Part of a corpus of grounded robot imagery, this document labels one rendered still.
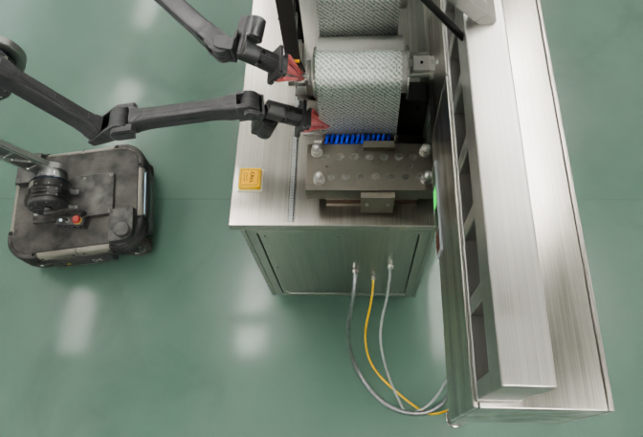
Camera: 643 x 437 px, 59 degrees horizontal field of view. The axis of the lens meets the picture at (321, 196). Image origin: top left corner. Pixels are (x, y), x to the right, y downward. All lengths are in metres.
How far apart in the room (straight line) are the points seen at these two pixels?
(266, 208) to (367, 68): 0.57
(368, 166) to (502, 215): 0.79
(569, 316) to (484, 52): 0.53
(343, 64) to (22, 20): 2.79
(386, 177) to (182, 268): 1.38
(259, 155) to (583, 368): 1.19
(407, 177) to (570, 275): 0.66
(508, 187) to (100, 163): 2.21
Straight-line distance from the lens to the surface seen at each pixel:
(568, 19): 3.64
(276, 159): 1.90
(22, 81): 1.69
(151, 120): 1.70
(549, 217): 1.26
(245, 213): 1.83
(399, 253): 2.02
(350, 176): 1.70
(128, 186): 2.79
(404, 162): 1.73
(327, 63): 1.58
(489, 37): 1.20
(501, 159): 1.04
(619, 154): 3.20
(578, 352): 1.19
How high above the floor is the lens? 2.54
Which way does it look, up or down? 64 degrees down
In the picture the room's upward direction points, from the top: 8 degrees counter-clockwise
